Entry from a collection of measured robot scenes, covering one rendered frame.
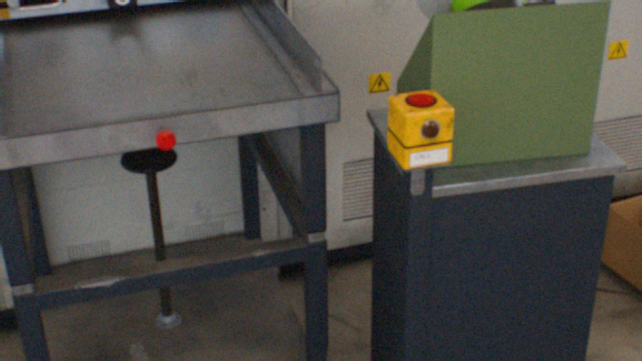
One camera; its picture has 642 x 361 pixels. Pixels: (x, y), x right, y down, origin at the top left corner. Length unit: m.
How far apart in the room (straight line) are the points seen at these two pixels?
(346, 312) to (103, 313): 0.64
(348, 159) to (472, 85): 0.99
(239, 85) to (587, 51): 0.59
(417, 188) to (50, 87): 0.68
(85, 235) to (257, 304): 0.50
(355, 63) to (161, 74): 0.76
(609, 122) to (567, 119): 1.19
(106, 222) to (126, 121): 0.90
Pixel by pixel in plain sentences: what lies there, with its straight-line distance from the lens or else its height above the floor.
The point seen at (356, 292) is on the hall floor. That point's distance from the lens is 2.53.
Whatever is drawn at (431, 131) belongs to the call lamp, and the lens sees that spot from 1.41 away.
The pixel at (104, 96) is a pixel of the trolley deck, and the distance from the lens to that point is 1.65.
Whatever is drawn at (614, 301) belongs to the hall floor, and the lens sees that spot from 2.60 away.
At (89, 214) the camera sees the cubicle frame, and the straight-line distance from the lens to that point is 2.40.
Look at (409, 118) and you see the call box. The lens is 1.40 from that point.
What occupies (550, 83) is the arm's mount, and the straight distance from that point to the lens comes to 1.57.
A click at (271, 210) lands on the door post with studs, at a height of 0.21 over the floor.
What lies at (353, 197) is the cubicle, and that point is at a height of 0.22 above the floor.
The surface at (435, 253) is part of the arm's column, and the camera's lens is 1.59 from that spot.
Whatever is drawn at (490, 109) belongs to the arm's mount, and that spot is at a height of 0.85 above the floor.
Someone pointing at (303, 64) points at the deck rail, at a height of 0.86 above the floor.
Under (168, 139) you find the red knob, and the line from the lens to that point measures 1.52.
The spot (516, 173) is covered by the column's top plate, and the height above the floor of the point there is 0.75.
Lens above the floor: 1.50
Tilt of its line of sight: 29 degrees down
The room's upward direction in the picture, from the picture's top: 1 degrees counter-clockwise
